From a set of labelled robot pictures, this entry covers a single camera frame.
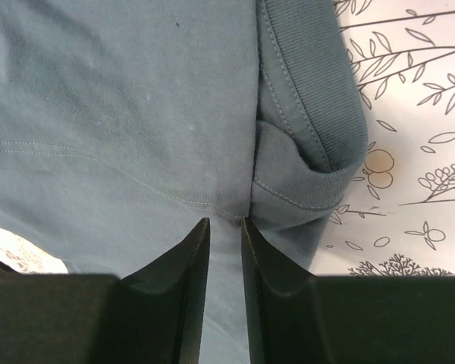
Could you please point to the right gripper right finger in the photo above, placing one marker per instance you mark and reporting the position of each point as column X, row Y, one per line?
column 296, row 317

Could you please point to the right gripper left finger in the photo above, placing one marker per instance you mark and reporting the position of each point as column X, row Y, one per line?
column 151, row 316

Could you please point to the dark blue-grey t-shirt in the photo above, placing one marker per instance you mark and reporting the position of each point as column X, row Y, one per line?
column 123, row 123

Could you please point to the floral patterned table mat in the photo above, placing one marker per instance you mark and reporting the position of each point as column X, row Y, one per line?
column 398, row 210

